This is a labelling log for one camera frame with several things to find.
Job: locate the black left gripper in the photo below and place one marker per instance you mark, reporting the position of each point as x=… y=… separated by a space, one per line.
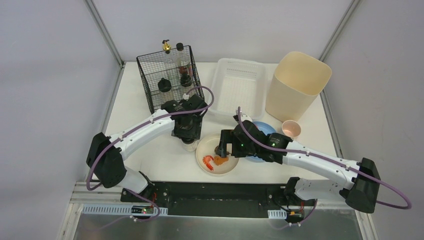
x=187 y=133

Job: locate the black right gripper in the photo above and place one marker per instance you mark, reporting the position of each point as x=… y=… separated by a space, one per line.
x=224 y=143

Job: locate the spice jar black lid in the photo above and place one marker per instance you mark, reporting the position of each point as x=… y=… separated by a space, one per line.
x=186 y=82
x=165 y=88
x=190 y=144

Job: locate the cream round plate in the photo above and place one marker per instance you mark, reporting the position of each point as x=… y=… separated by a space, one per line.
x=206 y=146

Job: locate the blue round plate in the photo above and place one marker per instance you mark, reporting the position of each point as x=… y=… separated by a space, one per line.
x=266 y=129

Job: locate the dark sauce bottle red label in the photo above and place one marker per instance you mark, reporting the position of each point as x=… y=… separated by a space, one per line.
x=183 y=60

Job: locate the clear bottle gold spout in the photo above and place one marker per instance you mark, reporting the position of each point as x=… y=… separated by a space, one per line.
x=168 y=60

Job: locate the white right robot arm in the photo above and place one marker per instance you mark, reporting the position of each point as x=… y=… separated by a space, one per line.
x=351 y=181

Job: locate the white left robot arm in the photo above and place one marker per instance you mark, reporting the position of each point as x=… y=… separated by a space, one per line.
x=106 y=156

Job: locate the brown toy shrimp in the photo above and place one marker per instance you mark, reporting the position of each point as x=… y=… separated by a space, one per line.
x=219 y=151

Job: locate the orange fried food piece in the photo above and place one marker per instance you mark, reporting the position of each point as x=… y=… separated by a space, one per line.
x=218 y=160

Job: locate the red toy shrimp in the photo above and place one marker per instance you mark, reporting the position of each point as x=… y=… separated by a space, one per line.
x=207 y=161

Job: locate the white plastic perforated basket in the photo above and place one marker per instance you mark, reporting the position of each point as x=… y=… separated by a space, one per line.
x=239 y=83

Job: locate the pink cup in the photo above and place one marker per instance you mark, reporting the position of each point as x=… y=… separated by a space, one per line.
x=291 y=129

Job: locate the beige plastic waste bin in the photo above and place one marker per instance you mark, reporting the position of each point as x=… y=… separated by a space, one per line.
x=296 y=82

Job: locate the black wire basket rack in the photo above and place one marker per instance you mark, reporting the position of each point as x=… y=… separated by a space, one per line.
x=151 y=68

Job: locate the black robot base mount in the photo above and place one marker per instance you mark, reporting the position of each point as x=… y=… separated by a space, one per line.
x=231 y=200

